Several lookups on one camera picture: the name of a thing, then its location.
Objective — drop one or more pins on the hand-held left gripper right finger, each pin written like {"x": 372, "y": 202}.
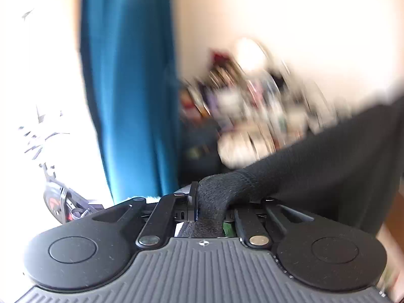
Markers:
{"x": 249, "y": 224}

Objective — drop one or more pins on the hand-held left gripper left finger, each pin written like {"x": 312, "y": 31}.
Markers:
{"x": 183, "y": 206}

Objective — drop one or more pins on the black fleece sweater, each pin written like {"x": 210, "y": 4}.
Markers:
{"x": 331, "y": 164}

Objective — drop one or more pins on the blurred clutter pile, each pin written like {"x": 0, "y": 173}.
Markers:
{"x": 246, "y": 107}

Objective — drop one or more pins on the black exercise bike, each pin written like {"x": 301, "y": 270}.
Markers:
{"x": 60, "y": 202}

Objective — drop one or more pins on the blue curtain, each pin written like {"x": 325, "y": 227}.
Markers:
{"x": 129, "y": 85}

